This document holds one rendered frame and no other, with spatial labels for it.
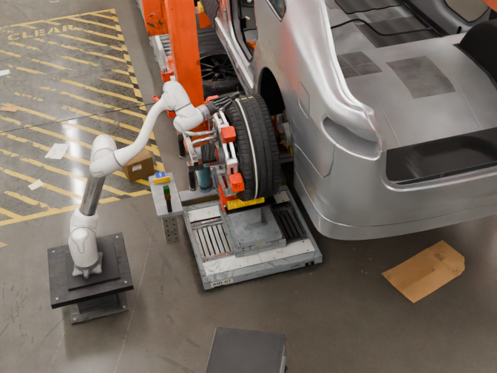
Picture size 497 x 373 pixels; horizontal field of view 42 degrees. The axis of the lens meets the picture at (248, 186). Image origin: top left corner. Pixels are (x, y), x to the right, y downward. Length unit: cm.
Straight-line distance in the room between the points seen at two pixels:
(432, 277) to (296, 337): 104
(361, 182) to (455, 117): 126
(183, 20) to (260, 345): 200
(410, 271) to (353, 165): 152
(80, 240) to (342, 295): 171
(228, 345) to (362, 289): 113
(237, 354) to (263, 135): 124
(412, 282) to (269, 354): 128
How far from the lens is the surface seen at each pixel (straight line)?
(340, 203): 331
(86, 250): 405
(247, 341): 364
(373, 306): 426
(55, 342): 430
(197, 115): 360
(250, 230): 439
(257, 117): 380
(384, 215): 337
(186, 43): 416
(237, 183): 374
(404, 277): 444
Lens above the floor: 326
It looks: 40 degrees down
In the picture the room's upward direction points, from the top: 3 degrees counter-clockwise
